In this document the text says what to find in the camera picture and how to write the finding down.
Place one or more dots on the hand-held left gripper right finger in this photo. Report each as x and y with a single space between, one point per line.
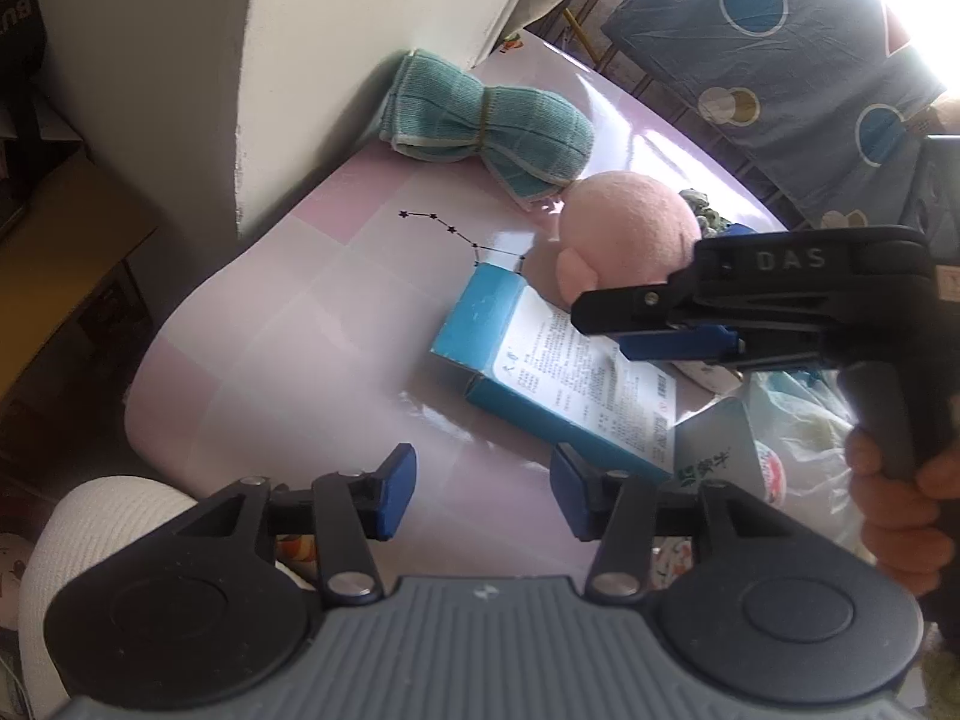
566 495

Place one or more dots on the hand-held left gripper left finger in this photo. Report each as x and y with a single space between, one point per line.
397 491

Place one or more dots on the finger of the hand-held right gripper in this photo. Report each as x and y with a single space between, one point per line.
630 309
675 346

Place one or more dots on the pink plush toy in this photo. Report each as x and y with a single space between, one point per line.
622 225

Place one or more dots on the blue white printed box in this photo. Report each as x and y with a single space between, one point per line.
525 345

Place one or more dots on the green white scrunchie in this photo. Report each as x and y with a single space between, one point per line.
709 214

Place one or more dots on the teal towel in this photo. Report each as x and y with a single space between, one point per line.
450 112

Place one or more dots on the person's right hand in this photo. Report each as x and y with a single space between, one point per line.
892 532

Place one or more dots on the white plastic bag teal print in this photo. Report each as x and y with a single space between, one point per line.
810 450

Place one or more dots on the pink checked tablecloth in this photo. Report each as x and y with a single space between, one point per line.
315 315

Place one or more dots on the grey bedsheet with circles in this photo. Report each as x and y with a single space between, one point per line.
810 52

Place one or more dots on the yellow stick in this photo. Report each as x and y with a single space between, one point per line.
581 34

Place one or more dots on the white round stool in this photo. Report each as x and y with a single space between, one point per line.
90 525

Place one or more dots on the yellow-brown cardboard carton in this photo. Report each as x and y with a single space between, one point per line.
67 255

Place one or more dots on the black printed carton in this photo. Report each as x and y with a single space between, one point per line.
19 15

